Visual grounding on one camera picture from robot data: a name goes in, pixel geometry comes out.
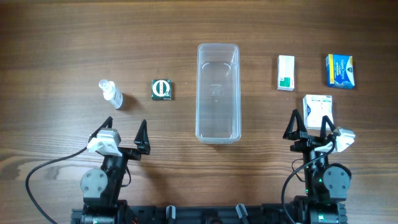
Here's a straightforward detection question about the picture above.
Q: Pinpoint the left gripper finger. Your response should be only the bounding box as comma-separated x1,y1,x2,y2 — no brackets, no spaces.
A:
88,116,113,141
134,119,150,155

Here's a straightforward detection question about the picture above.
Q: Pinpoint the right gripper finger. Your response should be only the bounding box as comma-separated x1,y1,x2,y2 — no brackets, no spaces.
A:
283,109,308,140
320,115,336,138

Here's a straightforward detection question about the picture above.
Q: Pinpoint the white blue medicine box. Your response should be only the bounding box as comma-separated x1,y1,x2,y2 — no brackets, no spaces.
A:
303,95,333,130

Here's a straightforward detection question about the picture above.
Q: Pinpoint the small white spray bottle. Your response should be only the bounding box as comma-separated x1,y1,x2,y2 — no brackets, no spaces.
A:
98,80,123,110

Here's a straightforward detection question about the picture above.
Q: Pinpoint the green square box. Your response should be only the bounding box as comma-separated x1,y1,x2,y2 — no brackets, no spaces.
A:
151,79,172,100

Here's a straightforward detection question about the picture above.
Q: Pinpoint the blue yellow VapoDrops box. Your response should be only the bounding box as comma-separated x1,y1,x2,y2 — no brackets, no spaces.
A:
325,54,355,89

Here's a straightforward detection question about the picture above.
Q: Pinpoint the white green medicine box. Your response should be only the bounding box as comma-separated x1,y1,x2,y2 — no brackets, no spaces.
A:
277,55,295,91

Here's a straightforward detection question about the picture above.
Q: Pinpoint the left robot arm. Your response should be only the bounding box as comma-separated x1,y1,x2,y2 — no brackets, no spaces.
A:
71,117,150,224

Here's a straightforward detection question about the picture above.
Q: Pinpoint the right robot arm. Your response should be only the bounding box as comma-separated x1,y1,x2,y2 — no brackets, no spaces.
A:
281,109,356,223

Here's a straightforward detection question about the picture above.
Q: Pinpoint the clear plastic container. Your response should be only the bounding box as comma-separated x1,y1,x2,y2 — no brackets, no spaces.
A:
195,43,242,144

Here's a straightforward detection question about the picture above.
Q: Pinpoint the right black cable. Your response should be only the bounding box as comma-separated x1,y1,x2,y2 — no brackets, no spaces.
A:
280,136,338,224

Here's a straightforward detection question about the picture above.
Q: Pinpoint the black cable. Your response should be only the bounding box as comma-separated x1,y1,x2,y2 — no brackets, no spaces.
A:
280,136,338,224
25,146,90,224

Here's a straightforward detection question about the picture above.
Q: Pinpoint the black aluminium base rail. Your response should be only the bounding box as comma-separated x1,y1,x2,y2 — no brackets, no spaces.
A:
70,203,348,224

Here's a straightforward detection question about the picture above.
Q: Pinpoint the left black cable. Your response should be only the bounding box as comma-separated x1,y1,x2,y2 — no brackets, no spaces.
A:
25,146,90,224

